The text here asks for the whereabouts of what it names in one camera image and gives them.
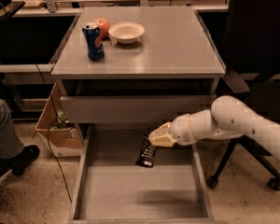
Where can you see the cardboard box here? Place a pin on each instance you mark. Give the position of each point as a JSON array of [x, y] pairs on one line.
[[56, 132]]

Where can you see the open grey middle drawer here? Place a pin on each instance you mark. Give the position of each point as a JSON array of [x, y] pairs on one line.
[[112, 189]]

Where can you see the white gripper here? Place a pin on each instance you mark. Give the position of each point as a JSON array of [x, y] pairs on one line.
[[184, 130]]

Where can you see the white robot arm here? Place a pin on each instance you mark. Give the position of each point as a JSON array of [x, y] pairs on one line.
[[227, 118]]

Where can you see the person leg in jeans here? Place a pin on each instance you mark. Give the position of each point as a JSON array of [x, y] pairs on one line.
[[10, 144]]

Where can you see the black office chair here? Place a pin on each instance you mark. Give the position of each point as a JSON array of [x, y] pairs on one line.
[[246, 35]]

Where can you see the red apple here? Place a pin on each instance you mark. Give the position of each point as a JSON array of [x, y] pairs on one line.
[[103, 26]]

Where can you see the black rxbar chocolate wrapper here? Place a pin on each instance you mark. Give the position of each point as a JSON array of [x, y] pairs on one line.
[[147, 154]]

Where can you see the black shoe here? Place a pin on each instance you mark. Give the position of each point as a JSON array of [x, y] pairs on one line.
[[24, 159]]

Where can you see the white paper bowl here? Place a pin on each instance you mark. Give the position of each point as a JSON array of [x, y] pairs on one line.
[[126, 32]]

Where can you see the grey top drawer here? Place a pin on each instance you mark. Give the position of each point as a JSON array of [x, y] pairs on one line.
[[132, 109]]

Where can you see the grey drawer cabinet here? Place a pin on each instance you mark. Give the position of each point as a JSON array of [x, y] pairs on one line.
[[172, 57]]

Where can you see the blue pepsi can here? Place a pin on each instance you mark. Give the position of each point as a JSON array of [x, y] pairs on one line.
[[92, 35]]

